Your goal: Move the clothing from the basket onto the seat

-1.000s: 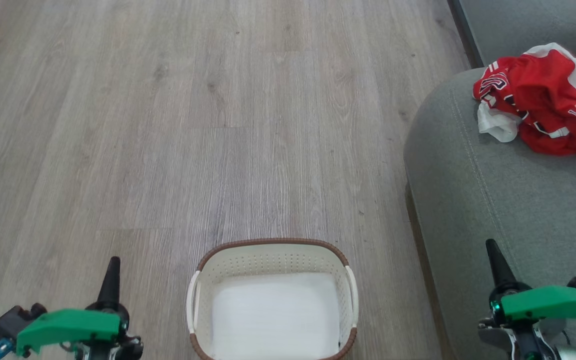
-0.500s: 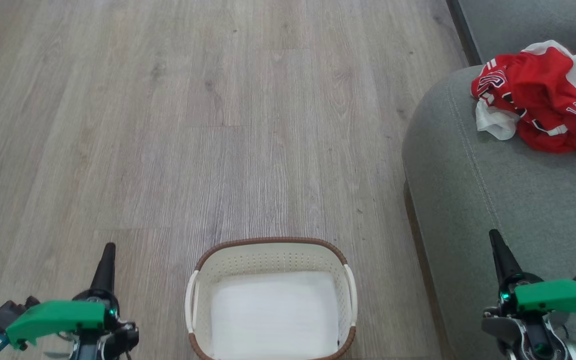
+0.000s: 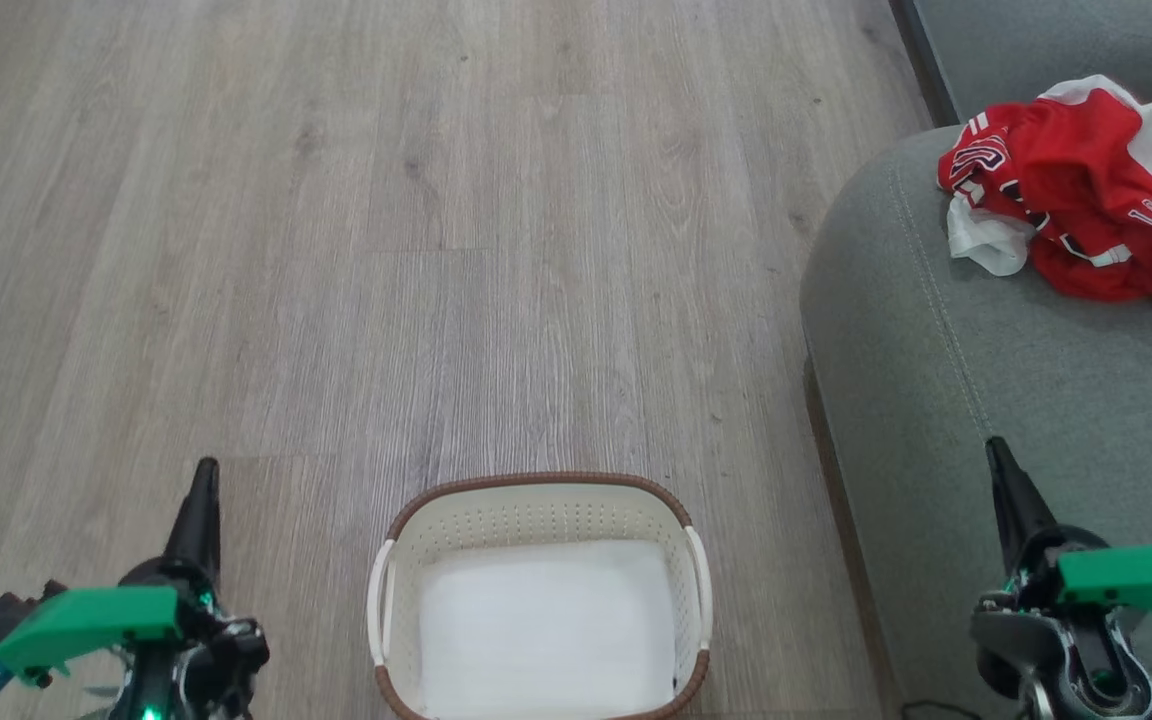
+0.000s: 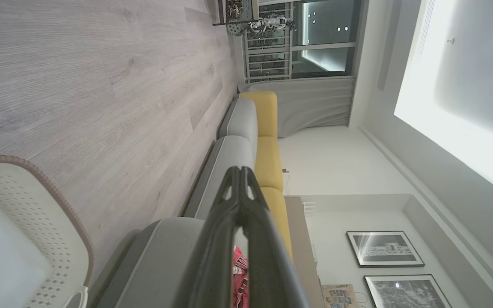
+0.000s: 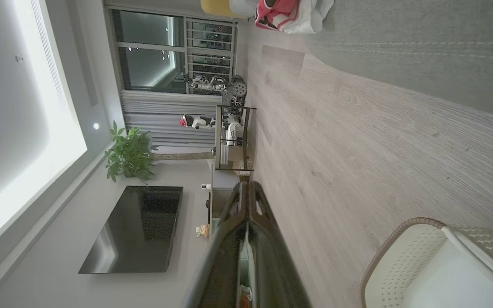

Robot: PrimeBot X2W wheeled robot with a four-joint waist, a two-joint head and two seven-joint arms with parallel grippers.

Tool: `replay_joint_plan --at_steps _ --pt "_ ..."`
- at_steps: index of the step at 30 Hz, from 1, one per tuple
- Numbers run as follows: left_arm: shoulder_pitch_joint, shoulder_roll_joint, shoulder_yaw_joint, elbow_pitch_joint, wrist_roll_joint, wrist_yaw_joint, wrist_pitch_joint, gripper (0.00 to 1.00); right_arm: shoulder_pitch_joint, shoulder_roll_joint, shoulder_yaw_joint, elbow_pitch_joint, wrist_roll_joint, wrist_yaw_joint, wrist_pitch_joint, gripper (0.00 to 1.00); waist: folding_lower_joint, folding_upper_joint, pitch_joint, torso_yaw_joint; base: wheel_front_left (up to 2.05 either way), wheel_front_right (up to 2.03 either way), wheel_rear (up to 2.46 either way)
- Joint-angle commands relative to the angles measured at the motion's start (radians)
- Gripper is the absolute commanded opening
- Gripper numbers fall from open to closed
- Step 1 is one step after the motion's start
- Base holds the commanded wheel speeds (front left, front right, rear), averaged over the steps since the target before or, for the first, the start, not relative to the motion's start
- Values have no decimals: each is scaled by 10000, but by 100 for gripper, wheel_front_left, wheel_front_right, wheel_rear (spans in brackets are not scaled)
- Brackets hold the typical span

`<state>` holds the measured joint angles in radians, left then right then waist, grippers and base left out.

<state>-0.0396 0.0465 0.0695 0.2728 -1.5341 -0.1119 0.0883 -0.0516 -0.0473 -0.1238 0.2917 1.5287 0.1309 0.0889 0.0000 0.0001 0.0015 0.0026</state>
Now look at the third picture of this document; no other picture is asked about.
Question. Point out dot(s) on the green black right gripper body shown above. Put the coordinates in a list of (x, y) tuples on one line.
[(1136, 585)]

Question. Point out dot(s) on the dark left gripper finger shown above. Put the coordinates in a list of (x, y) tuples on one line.
[(200, 525)]

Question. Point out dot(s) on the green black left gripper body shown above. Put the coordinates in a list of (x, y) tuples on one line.
[(96, 620)]

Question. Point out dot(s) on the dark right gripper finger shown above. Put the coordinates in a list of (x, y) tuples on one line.
[(1021, 510)]

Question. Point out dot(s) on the red jersey with black lettering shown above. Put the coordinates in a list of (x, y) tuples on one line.
[(1066, 170)]

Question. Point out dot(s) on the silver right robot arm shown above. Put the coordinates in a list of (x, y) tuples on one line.
[(1086, 670)]

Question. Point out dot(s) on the grey fabric sofa seat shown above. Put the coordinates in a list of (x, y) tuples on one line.
[(936, 400)]

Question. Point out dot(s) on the white basket with brown rim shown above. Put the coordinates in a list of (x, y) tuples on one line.
[(536, 620)]

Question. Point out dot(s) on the grey sofa section dark base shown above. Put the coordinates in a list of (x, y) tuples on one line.
[(1036, 40)]

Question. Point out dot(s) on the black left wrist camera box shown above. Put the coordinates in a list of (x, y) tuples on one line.
[(11, 612)]

